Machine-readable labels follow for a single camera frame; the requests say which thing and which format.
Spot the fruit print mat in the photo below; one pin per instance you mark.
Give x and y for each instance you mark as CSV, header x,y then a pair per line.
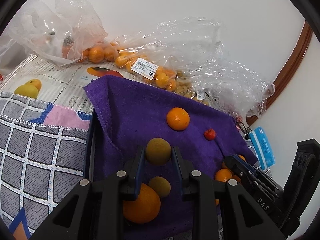
x,y
50,80

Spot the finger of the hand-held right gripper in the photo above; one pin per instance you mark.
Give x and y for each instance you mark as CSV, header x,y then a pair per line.
x,y
246,165
235,166

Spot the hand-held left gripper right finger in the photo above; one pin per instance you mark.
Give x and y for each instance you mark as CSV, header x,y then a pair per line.
x,y
176,172

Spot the red cherry tomato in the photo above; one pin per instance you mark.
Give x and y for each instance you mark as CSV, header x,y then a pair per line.
x,y
210,134

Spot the clear bag of cherry tomatoes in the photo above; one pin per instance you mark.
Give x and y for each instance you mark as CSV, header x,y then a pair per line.
x,y
237,87

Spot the blue tissue pack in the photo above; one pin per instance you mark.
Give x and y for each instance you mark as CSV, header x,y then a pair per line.
x,y
262,147

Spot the purple towel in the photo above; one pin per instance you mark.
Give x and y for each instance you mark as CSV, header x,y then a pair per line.
x,y
140,110

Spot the brown wooden door frame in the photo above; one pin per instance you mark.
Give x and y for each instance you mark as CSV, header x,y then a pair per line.
x,y
292,62

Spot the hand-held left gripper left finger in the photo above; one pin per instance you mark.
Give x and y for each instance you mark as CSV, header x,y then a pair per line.
x,y
140,172

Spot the grey checked star blanket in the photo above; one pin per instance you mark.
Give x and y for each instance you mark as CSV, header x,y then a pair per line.
x,y
37,155

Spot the tan longan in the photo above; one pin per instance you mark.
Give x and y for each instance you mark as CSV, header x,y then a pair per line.
x,y
160,186
158,151

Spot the clear plastic bag of longans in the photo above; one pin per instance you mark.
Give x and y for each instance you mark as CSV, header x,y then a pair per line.
x,y
185,87

